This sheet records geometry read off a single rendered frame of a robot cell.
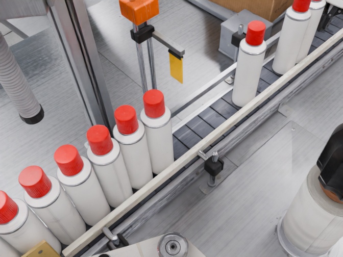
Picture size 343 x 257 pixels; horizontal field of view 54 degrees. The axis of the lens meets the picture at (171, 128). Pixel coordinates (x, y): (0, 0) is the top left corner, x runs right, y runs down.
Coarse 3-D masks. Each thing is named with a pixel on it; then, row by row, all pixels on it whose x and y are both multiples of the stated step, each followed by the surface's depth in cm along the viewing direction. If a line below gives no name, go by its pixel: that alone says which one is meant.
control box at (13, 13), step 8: (0, 0) 30; (8, 0) 30; (16, 0) 30; (24, 0) 30; (32, 0) 30; (40, 0) 31; (48, 0) 31; (0, 8) 31; (8, 8) 31; (16, 8) 31; (24, 8) 31; (32, 8) 31; (40, 8) 31; (48, 8) 32; (0, 16) 31; (8, 16) 31; (16, 16) 31; (24, 16) 32; (32, 16) 32
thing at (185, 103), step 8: (280, 32) 80; (272, 40) 78; (224, 72) 72; (232, 72) 74; (216, 80) 71; (200, 88) 70; (208, 88) 70; (192, 96) 69; (200, 96) 70; (184, 104) 68; (176, 112) 67
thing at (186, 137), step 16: (336, 16) 96; (320, 32) 92; (336, 32) 92; (272, 64) 85; (272, 80) 82; (224, 96) 79; (272, 96) 79; (208, 112) 77; (224, 112) 76; (192, 128) 74; (208, 128) 74; (176, 144) 72; (192, 144) 71; (192, 160) 69; (176, 176) 67; (112, 208) 63; (112, 224) 61; (96, 240) 60; (64, 256) 58
